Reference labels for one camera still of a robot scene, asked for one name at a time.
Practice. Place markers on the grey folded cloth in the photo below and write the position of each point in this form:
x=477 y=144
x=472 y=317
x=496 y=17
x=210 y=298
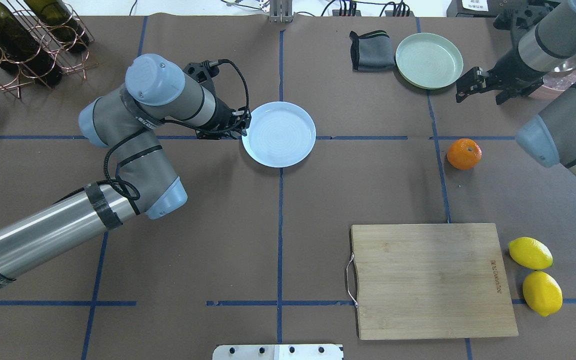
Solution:
x=372 y=52

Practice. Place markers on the upper yellow lemon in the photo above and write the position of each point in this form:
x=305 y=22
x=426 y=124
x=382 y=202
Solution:
x=530 y=253

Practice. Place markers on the orange fruit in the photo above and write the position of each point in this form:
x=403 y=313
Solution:
x=464 y=154

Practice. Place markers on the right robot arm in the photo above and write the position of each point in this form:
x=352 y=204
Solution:
x=543 y=38

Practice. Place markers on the light green plate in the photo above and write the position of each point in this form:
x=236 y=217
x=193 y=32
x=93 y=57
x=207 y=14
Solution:
x=429 y=61

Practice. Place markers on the bamboo cutting board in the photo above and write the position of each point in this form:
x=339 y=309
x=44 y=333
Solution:
x=430 y=281

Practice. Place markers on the lower yellow lemon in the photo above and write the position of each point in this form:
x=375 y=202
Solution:
x=542 y=293

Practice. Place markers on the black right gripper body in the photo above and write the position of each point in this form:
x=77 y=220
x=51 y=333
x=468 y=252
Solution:
x=509 y=68

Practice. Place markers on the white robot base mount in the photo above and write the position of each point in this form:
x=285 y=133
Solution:
x=325 y=351

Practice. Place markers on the yellow lemon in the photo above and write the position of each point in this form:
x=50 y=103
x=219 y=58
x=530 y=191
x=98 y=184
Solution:
x=530 y=253
x=542 y=293

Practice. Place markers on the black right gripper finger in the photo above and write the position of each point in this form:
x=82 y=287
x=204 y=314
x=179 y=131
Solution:
x=474 y=81

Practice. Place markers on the dark wine bottle right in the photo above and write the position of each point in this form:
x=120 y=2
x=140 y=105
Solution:
x=62 y=25

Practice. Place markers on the light blue plate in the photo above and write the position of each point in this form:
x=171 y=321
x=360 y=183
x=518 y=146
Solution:
x=280 y=134

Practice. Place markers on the copper wire wine rack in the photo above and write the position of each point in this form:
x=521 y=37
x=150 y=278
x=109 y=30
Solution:
x=42 y=41

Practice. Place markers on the dark wine bottle left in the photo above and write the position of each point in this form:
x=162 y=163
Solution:
x=20 y=46

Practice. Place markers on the pink bowl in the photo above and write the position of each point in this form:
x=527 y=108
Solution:
x=557 y=81

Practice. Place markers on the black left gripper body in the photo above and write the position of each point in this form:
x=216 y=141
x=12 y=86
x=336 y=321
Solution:
x=223 y=116

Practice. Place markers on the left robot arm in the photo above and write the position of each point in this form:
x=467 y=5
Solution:
x=138 y=177

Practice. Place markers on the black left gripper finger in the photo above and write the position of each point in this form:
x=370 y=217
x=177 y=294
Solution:
x=244 y=123

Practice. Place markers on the dark wine bottle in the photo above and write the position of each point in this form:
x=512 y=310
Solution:
x=20 y=46
x=62 y=25

